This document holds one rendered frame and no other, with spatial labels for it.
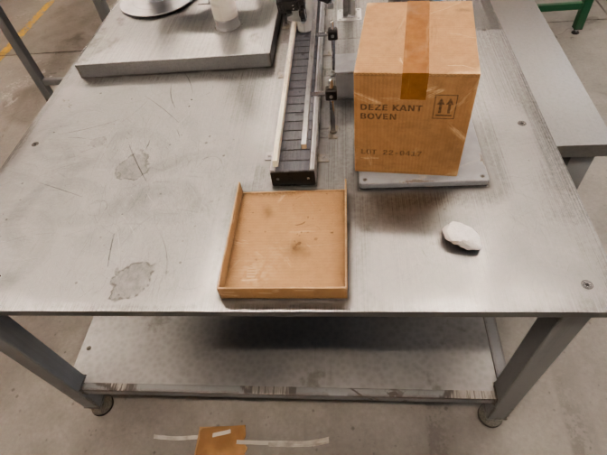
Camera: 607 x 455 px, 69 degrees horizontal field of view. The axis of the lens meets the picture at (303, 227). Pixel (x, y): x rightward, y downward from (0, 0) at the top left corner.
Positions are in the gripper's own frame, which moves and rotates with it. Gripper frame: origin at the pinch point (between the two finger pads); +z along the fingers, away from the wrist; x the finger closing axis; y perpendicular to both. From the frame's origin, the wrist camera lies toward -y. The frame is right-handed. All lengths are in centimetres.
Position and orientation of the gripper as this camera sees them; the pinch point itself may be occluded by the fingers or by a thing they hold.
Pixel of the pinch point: (305, 19)
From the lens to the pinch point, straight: 157.6
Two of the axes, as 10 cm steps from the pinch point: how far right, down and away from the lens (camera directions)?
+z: 1.1, 1.6, 9.8
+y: -9.9, 0.2, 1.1
